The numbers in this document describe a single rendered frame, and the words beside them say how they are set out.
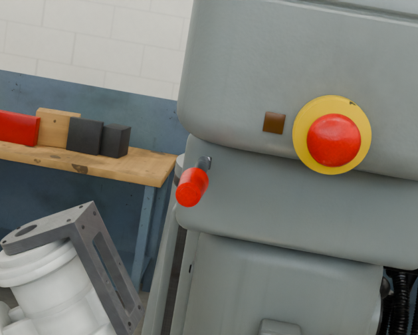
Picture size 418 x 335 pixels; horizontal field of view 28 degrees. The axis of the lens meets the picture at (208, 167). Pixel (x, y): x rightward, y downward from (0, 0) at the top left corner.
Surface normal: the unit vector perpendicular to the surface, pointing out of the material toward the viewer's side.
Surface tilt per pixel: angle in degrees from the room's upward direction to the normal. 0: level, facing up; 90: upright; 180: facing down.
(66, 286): 75
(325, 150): 94
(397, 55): 90
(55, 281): 80
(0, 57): 90
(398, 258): 99
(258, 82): 90
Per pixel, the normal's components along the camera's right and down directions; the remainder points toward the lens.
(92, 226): 0.90, -0.30
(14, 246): -0.29, 0.36
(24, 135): -0.12, 0.18
